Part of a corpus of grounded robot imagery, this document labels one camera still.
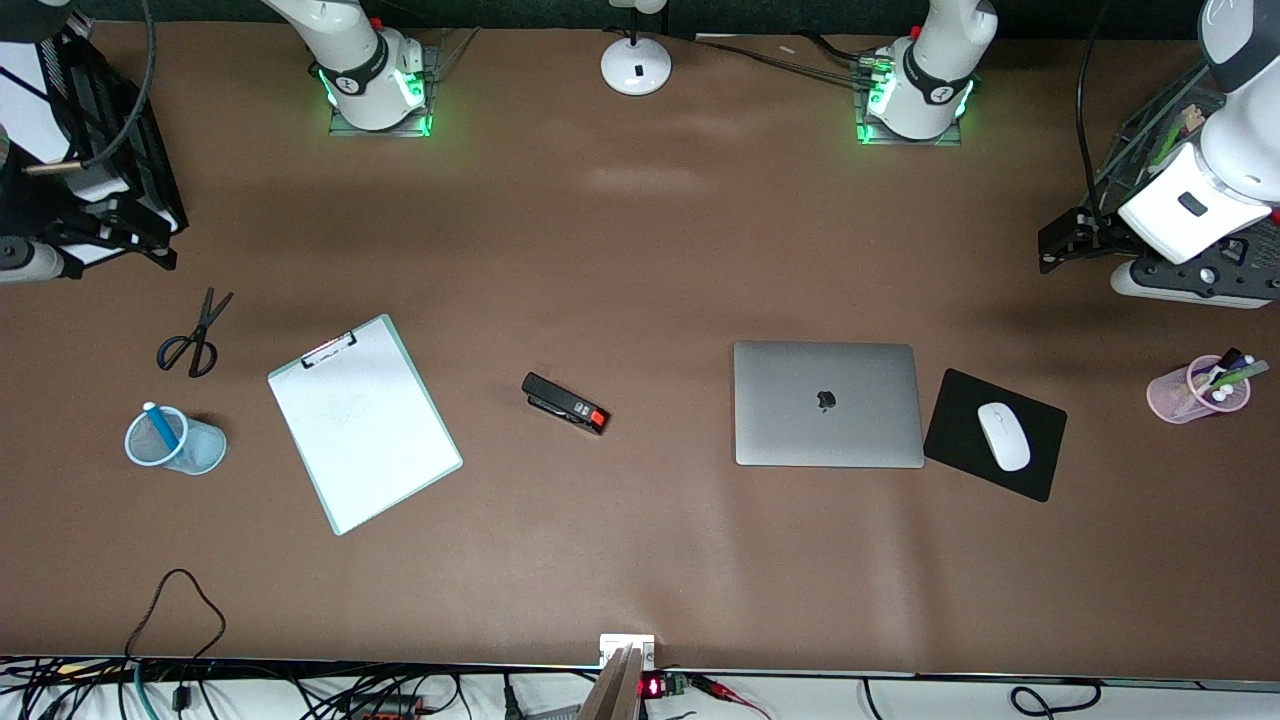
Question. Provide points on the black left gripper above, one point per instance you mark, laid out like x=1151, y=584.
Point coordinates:
x=1098, y=233

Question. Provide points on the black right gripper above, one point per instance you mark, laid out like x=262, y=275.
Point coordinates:
x=42, y=211

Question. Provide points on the blue marker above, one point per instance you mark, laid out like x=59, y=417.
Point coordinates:
x=160, y=425

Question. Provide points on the silver laptop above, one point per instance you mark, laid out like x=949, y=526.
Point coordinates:
x=800, y=430

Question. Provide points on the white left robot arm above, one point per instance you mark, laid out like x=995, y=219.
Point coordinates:
x=935, y=60

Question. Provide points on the green marker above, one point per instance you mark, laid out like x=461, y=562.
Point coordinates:
x=1165, y=145

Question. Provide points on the black marker pen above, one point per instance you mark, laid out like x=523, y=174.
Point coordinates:
x=1228, y=358

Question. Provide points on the purple marker pen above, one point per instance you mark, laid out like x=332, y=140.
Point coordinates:
x=1243, y=366

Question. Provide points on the grey paper stack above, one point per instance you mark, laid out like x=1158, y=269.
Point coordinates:
x=105, y=185

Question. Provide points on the white paper stack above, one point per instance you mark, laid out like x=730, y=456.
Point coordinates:
x=35, y=120
x=95, y=255

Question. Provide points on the black stacked letter tray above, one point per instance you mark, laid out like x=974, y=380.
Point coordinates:
x=150, y=180

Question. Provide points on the brass cylindrical rod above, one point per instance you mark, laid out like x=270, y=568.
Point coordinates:
x=50, y=169

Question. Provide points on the tan wooden clip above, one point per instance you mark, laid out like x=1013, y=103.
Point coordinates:
x=1190, y=117

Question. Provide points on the pink mesh pen cup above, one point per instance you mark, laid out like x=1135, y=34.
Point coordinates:
x=1165, y=400

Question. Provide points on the light green pen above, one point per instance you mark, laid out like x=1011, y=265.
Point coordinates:
x=1245, y=374

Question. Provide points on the white computer mouse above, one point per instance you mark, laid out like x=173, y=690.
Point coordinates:
x=1003, y=437

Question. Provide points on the blue mesh pen cup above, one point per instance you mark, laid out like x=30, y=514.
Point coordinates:
x=200, y=450

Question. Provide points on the black mouse pad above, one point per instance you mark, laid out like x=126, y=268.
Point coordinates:
x=960, y=440

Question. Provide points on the white paper sheet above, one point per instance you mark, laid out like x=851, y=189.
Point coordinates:
x=380, y=460

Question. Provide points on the pale teal clipboard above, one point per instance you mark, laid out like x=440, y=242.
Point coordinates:
x=341, y=528

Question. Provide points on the black stapler with red tip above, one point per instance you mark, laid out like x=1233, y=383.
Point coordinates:
x=560, y=402

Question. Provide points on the white round-base stand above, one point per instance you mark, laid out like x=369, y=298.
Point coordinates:
x=620, y=65

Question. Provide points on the red power strip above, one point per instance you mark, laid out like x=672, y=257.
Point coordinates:
x=385, y=710

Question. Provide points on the circuit board red display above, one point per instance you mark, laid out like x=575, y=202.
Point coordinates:
x=652, y=687

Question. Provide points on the white bracket block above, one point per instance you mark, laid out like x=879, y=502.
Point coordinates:
x=612, y=642

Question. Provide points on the grey metal post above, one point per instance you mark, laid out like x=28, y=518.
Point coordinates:
x=615, y=690

